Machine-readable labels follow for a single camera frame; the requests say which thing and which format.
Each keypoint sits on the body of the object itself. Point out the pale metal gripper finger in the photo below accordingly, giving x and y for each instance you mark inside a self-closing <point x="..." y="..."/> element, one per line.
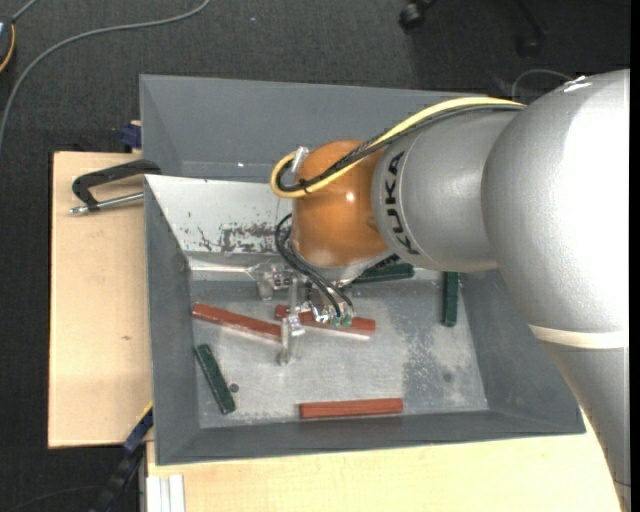
<point x="280" y="283"/>
<point x="291" y="340"/>

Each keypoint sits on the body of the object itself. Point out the red-brown flat block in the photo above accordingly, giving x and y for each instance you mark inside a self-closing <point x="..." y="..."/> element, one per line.
<point x="357" y="325"/>
<point x="350" y="408"/>
<point x="235" y="320"/>

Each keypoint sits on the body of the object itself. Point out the dark green flat block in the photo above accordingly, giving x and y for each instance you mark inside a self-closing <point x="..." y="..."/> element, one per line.
<point x="451" y="300"/>
<point x="392" y="272"/>
<point x="216" y="380"/>

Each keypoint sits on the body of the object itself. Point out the grey metal bin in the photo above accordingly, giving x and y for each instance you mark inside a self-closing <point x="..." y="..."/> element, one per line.
<point x="350" y="370"/>

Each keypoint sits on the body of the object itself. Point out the pale wood board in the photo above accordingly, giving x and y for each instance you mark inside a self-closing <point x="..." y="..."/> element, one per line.
<point x="100" y="300"/>

